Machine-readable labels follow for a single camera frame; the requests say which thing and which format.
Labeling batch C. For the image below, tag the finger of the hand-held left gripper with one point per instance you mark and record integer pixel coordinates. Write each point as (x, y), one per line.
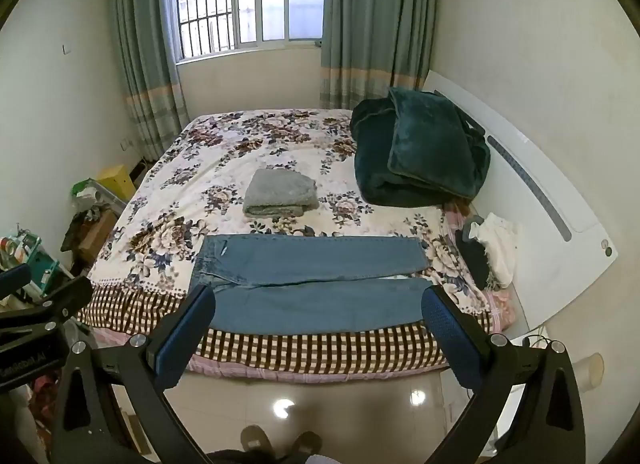
(15, 279)
(55, 304)

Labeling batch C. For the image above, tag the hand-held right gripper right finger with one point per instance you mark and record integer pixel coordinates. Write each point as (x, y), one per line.
(450, 339)

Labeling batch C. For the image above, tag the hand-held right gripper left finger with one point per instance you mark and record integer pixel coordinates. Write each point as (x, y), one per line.
(184, 339)

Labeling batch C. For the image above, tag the blue denim pants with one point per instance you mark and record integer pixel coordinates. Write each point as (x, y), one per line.
(310, 259)

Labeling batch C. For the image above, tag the grey folded pants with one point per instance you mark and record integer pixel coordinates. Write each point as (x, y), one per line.
(280, 191)

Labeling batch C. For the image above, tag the dark crumpled cloth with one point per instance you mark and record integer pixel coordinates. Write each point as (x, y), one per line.
(475, 259)

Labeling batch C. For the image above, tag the white crumpled cloth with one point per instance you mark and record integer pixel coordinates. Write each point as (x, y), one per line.
(500, 244)

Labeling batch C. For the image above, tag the green plastic bag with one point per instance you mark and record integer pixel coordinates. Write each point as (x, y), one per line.
(82, 188)

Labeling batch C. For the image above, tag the yellow box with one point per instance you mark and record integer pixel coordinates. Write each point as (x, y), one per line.
(117, 182)

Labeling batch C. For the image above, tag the white bed headboard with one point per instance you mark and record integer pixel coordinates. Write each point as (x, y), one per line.
(530, 224)

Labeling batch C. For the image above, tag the beige paper cup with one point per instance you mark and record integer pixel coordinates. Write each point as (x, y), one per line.
(589, 370)

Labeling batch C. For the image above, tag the dark green plush blanket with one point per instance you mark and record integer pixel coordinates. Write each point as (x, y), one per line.
(425, 154)

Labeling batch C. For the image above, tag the floral bed sheet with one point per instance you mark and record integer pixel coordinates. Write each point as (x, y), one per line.
(280, 144)

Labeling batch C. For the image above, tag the green striped curtain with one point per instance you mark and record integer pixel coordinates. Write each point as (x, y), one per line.
(145, 44)
(375, 19)

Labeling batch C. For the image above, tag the wall socket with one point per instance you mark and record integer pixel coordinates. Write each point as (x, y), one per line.
(127, 145)

